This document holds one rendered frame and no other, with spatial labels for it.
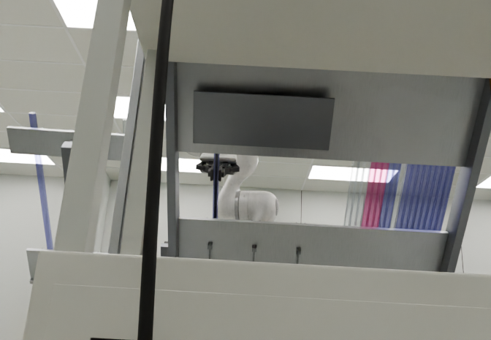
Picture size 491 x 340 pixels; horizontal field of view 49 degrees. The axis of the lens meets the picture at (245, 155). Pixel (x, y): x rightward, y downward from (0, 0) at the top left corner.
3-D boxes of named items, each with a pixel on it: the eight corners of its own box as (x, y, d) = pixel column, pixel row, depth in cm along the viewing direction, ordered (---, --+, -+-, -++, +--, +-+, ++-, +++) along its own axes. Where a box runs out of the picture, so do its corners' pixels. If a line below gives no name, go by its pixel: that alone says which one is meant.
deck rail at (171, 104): (168, 295, 138) (172, 279, 143) (176, 295, 138) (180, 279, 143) (163, 8, 108) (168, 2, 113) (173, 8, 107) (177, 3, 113)
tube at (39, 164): (50, 276, 152) (52, 273, 154) (55, 277, 152) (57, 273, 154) (28, 113, 128) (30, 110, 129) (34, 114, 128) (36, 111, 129)
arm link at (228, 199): (256, 224, 195) (212, 223, 198) (260, 222, 207) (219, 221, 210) (256, 86, 200) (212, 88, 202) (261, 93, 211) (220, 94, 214)
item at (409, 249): (177, 284, 139) (180, 276, 142) (435, 299, 139) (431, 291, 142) (177, 221, 131) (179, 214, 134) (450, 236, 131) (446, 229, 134)
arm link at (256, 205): (229, 257, 203) (233, 195, 211) (278, 258, 200) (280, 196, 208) (223, 251, 192) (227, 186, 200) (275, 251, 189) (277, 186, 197)
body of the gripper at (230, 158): (203, 142, 156) (199, 153, 145) (238, 145, 156) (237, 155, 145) (202, 167, 158) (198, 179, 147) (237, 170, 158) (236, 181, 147)
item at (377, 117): (174, 159, 122) (178, 149, 126) (470, 174, 121) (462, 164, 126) (173, 8, 108) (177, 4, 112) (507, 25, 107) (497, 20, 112)
